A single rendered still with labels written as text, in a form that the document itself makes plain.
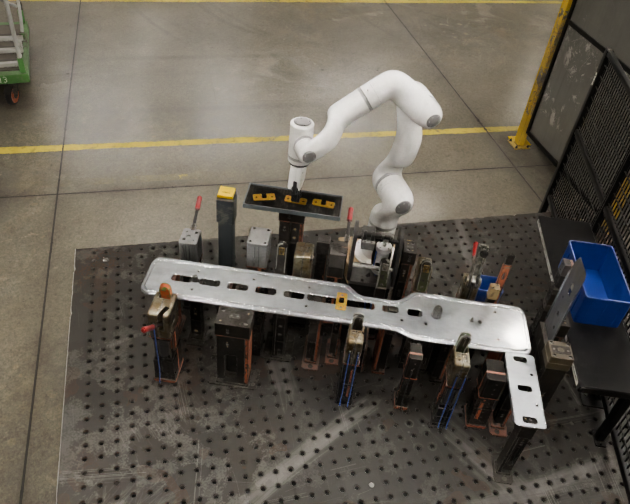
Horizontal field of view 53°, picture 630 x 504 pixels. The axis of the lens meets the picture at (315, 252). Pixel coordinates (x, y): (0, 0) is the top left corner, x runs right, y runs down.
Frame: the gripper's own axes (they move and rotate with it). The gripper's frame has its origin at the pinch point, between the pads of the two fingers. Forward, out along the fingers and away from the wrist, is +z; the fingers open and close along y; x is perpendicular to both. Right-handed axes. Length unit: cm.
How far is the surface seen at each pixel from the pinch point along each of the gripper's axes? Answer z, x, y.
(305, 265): 14.4, 9.3, 21.7
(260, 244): 7.6, -7.6, 22.8
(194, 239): 12.5, -33.0, 21.8
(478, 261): 4, 70, 13
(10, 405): 119, -119, 45
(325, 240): 8.8, 14.5, 12.3
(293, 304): 18.6, 8.8, 38.1
